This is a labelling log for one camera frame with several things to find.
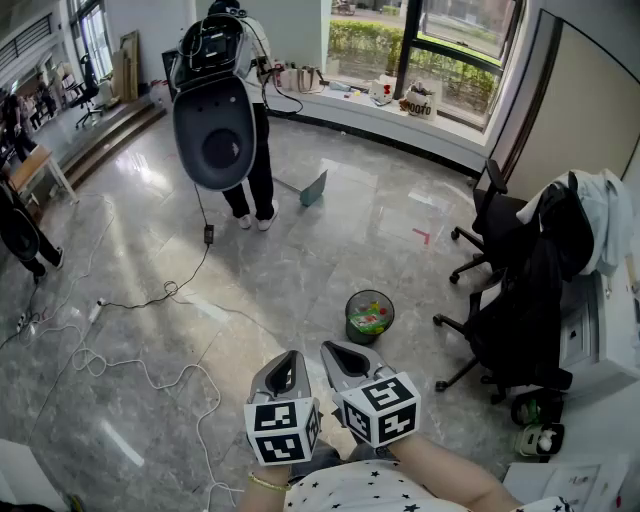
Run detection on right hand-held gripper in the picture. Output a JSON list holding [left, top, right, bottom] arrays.
[[320, 341, 423, 449]]

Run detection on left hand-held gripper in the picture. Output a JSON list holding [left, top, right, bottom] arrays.
[[243, 350, 322, 467]]

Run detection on person's right forearm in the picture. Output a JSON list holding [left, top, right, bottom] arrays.
[[389, 433, 524, 512]]

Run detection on person's left forearm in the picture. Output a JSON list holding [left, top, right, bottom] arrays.
[[238, 462, 297, 512]]

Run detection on black mesh trash bin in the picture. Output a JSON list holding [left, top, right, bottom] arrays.
[[344, 289, 396, 346]]

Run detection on green snack packet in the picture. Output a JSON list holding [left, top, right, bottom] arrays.
[[348, 308, 387, 335]]

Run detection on person's dark shorts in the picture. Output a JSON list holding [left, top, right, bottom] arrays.
[[288, 442, 382, 472]]

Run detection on black office chair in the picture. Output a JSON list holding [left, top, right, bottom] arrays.
[[68, 51, 108, 129], [448, 158, 540, 286], [432, 259, 575, 407]]

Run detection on black grey shell backpack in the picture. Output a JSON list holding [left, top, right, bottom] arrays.
[[169, 12, 259, 194]]

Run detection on black jacket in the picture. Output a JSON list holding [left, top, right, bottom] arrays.
[[528, 171, 597, 302]]

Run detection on white desk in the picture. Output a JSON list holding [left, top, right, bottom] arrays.
[[558, 248, 640, 399]]

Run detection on white board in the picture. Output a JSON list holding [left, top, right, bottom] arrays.
[[0, 438, 67, 512]]

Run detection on white cat-face bag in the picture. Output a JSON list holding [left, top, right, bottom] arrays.
[[368, 74, 397, 108]]

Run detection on beige canvas tote bag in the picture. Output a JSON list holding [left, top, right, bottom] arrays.
[[297, 64, 327, 96], [276, 65, 301, 94]]

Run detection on light blue shirt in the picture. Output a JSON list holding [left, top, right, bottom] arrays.
[[516, 168, 637, 279]]

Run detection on black framed window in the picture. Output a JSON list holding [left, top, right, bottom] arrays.
[[328, 0, 527, 132]]

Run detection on small wooden top table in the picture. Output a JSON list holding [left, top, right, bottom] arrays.
[[8, 144, 81, 207]]

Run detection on leaning wooden boards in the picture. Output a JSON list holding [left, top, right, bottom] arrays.
[[110, 29, 142, 104]]

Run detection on beige partition panel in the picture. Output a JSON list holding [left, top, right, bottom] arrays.
[[486, 7, 640, 202]]

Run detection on gold bracelet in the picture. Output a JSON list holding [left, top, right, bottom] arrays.
[[247, 471, 293, 494]]

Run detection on white floor cable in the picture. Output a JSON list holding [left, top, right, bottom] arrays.
[[68, 344, 246, 512]]

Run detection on black floor cable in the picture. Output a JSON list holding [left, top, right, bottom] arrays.
[[98, 182, 217, 311]]

